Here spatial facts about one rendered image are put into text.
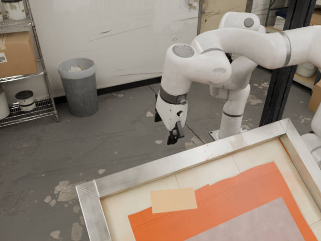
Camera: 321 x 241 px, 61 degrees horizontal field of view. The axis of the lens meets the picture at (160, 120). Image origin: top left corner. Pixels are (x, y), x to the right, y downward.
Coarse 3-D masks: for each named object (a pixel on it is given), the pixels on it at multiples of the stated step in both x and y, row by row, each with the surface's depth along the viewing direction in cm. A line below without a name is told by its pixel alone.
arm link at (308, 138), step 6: (306, 138) 86; (312, 138) 85; (318, 138) 85; (306, 144) 85; (312, 144) 84; (318, 144) 83; (312, 150) 83; (318, 150) 82; (312, 156) 82; (318, 156) 80; (318, 162) 80
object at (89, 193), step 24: (288, 120) 75; (216, 144) 67; (240, 144) 68; (288, 144) 73; (144, 168) 60; (168, 168) 61; (312, 168) 70; (96, 192) 55; (120, 192) 59; (312, 192) 70; (96, 216) 53; (96, 240) 52
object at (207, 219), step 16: (208, 192) 64; (208, 208) 63; (144, 224) 58; (160, 224) 59; (176, 224) 60; (192, 224) 60; (208, 224) 61; (224, 224) 62; (144, 240) 57; (160, 240) 57; (176, 240) 58; (192, 240) 59; (208, 240) 60; (224, 240) 60
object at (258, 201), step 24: (264, 168) 71; (216, 192) 65; (240, 192) 66; (264, 192) 68; (288, 192) 69; (240, 216) 64; (264, 216) 65; (288, 216) 66; (240, 240) 61; (264, 240) 62; (288, 240) 64; (312, 240) 65
